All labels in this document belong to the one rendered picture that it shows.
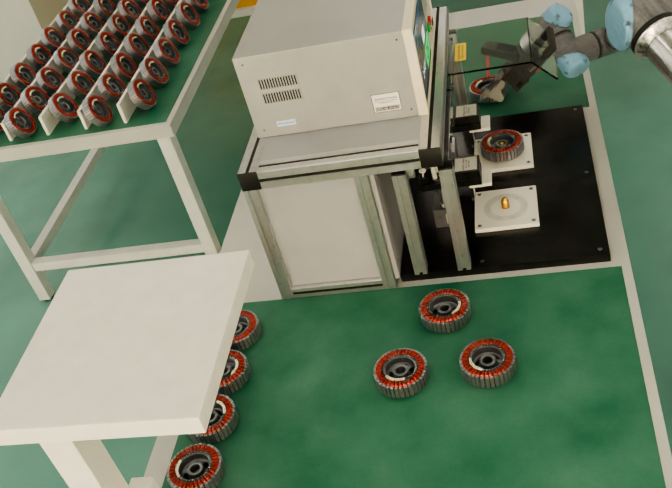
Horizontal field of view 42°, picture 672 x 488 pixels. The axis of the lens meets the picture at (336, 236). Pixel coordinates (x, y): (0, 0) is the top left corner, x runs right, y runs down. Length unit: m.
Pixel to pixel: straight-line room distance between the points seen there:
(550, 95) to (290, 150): 0.97
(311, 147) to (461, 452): 0.71
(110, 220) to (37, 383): 2.72
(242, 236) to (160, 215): 1.68
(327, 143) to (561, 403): 0.72
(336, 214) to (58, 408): 0.82
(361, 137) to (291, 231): 0.27
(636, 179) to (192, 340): 2.44
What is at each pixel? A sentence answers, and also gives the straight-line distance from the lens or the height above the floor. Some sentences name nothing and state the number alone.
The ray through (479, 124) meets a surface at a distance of 2.29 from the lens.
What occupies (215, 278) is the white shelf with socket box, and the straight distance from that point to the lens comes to 1.50.
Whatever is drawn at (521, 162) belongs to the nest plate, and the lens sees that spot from 2.33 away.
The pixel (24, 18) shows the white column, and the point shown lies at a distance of 5.81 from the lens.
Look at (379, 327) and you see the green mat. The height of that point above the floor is 0.75.
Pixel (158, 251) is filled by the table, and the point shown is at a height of 0.19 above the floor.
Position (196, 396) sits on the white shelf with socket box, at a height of 1.21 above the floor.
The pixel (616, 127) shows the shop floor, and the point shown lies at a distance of 3.87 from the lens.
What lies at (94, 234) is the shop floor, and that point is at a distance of 4.11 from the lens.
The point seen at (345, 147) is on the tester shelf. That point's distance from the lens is 1.90.
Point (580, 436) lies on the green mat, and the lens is 1.71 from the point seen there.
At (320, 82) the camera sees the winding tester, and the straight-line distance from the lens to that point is 1.92.
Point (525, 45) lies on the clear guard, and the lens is 2.25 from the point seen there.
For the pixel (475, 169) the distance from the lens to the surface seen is 2.08.
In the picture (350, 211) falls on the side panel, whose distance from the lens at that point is 1.95.
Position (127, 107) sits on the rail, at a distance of 3.19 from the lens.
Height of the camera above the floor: 2.09
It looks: 36 degrees down
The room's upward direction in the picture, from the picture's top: 17 degrees counter-clockwise
